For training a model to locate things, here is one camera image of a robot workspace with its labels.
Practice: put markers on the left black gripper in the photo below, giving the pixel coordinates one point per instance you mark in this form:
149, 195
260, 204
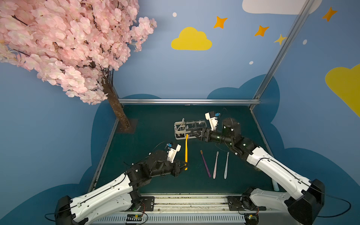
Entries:
176, 167

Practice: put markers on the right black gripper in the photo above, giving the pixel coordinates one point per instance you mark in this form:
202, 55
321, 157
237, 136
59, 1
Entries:
205, 134

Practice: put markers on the purple toothbrush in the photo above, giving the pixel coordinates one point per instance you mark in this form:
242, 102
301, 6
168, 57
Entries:
205, 164

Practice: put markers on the yellow toothbrush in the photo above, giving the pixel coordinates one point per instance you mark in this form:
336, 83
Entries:
186, 152

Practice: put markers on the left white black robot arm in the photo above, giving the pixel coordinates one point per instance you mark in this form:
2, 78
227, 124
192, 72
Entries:
119, 195

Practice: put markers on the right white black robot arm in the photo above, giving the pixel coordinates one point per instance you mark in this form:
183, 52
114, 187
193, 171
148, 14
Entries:
304, 198

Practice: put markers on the white toothbrush holder rack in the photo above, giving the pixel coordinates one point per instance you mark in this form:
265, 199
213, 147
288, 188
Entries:
190, 127

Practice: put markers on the pale white toothbrush right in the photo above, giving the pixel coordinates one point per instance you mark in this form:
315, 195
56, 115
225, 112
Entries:
226, 166

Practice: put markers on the light pink toothbrush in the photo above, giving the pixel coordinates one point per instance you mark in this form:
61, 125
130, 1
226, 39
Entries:
215, 166

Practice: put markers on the left green circuit board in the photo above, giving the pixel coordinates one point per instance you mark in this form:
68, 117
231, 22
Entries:
134, 219

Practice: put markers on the green circuit board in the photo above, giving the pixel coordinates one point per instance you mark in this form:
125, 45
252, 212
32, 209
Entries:
134, 219
251, 219

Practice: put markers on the light blue brush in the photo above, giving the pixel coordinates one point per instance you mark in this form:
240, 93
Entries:
275, 186

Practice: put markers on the right green circuit board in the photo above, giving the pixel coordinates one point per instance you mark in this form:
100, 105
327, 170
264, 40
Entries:
251, 219

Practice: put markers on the pink cherry blossom tree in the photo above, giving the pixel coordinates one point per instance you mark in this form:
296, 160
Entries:
76, 45

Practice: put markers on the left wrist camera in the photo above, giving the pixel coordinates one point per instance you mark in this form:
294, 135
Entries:
173, 148

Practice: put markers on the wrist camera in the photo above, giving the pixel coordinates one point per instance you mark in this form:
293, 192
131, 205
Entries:
173, 148
212, 117

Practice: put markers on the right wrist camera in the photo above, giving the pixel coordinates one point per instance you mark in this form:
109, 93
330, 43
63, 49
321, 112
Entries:
212, 117

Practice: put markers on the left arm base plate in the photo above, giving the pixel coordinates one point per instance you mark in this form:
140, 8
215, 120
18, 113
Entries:
144, 204

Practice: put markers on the tree base plate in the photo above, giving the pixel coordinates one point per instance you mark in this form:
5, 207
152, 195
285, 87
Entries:
133, 126

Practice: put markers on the aluminium rail front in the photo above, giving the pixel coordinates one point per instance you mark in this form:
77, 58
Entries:
200, 209

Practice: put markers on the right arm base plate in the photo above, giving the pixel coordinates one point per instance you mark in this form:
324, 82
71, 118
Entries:
243, 203

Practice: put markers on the aluminium frame back bar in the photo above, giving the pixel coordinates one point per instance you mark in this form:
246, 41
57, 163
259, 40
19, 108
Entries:
190, 101

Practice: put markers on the aluminium frame upright post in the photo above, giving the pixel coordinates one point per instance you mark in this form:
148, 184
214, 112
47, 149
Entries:
293, 32

